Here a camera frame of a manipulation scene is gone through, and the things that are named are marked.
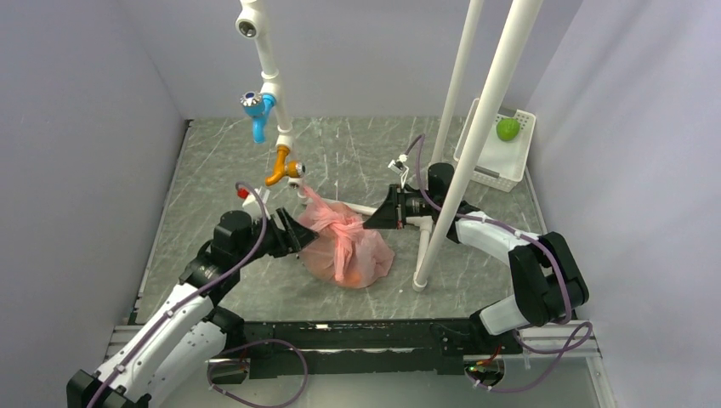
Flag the white plastic basket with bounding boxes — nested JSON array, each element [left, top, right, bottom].
[[471, 107, 536, 192]]

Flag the orange fake fruit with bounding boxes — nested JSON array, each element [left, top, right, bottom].
[[337, 269, 375, 289]]

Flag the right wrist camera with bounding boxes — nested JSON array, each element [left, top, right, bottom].
[[388, 155, 409, 176]]

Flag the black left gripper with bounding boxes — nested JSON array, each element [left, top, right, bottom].
[[235, 207, 319, 268]]

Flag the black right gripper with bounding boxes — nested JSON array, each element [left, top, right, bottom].
[[364, 184, 440, 230]]

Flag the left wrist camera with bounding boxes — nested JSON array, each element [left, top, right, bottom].
[[237, 187, 270, 219]]

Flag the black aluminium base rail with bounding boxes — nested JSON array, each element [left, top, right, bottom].
[[244, 317, 521, 379]]

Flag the blue faucet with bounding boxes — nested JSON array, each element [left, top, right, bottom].
[[240, 92, 276, 144]]

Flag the pink plastic bag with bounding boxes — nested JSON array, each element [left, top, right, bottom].
[[298, 186, 395, 286]]

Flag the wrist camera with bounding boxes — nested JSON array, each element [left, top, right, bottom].
[[237, 187, 270, 219], [388, 155, 409, 176]]

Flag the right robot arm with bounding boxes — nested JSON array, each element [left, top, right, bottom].
[[363, 162, 589, 353]]

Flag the white PVC pipe frame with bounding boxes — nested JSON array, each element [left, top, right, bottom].
[[236, 0, 542, 292]]

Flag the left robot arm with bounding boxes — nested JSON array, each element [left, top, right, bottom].
[[66, 208, 319, 407]]

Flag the orange faucet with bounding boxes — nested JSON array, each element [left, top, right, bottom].
[[264, 144, 306, 187]]

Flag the green fake lime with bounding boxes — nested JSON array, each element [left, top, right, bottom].
[[496, 117, 520, 142]]

